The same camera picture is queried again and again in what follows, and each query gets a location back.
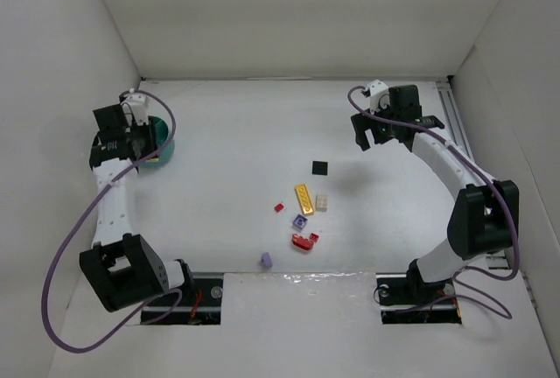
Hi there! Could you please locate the small lavender lego piece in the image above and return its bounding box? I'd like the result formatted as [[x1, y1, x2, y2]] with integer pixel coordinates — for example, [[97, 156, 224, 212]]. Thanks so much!
[[261, 252, 273, 269]]

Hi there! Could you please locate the teal round divided container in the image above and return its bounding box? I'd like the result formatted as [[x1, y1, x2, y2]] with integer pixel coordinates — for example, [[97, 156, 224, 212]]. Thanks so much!
[[140, 115, 175, 169]]

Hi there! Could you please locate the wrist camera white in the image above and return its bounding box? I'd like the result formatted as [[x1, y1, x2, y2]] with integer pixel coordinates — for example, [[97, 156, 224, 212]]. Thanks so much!
[[121, 92, 149, 126], [364, 80, 390, 113]]

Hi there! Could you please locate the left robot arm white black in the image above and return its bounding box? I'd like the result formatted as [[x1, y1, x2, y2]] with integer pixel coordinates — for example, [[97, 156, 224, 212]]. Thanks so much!
[[79, 94, 195, 312]]

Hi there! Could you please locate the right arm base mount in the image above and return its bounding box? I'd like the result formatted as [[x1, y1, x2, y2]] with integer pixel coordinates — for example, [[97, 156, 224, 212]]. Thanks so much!
[[374, 273, 462, 325]]

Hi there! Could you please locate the cream lego brick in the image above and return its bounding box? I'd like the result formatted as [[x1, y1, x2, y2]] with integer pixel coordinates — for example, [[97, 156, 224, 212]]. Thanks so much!
[[315, 193, 329, 213]]

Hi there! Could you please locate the aluminium rail right side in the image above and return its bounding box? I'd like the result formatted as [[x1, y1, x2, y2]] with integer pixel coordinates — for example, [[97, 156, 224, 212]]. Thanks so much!
[[436, 80, 473, 158]]

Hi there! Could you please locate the purple square lego brick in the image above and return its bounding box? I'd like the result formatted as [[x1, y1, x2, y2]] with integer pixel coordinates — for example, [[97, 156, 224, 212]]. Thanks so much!
[[292, 214, 308, 230]]

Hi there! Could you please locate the black square marker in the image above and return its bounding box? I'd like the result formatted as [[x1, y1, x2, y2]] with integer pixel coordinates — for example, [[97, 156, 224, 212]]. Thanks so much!
[[311, 160, 328, 176]]

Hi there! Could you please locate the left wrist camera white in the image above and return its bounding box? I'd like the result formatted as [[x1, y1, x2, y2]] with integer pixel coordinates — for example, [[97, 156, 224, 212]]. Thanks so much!
[[121, 92, 149, 126]]

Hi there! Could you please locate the yellow long lego brick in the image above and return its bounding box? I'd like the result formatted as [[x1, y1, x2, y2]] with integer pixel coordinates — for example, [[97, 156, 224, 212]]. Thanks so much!
[[294, 184, 315, 216]]

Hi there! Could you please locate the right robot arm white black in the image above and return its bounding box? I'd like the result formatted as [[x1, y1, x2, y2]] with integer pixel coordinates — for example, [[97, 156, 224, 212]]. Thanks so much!
[[350, 80, 520, 304]]

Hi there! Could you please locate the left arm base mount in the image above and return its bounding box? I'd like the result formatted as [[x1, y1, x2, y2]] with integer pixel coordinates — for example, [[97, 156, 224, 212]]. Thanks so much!
[[140, 273, 224, 326]]

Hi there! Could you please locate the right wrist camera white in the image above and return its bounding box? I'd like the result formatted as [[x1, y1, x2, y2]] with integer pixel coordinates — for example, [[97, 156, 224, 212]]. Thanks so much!
[[364, 80, 390, 113]]

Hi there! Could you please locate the red curved lego piece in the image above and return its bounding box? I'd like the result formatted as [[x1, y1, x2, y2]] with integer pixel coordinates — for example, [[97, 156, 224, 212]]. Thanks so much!
[[291, 234, 314, 251]]

